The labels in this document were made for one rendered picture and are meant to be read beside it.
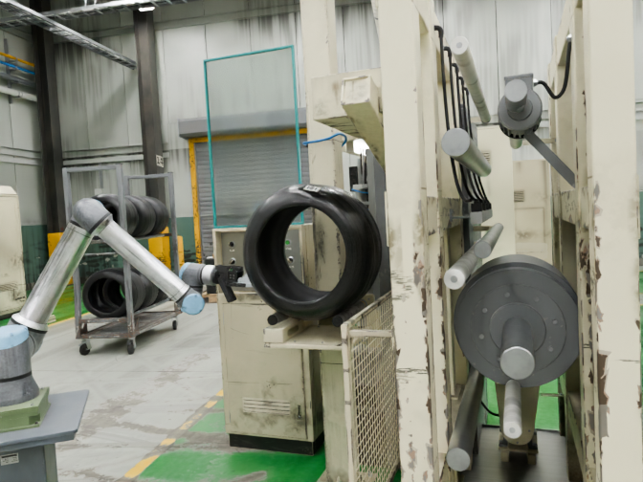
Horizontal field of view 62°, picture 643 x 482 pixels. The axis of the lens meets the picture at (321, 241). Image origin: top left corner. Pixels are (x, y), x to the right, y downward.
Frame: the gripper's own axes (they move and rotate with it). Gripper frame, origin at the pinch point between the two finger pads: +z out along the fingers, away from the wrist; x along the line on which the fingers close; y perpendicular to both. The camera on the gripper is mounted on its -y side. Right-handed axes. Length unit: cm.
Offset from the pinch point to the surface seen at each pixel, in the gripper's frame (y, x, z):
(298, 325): -16.1, 5.7, 18.3
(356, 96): 72, -46, 53
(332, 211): 35, -12, 36
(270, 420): -86, 58, -15
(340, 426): -66, 26, 34
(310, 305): -2.5, -11.6, 29.8
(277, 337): -17.5, -11.0, 16.4
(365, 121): 66, -36, 54
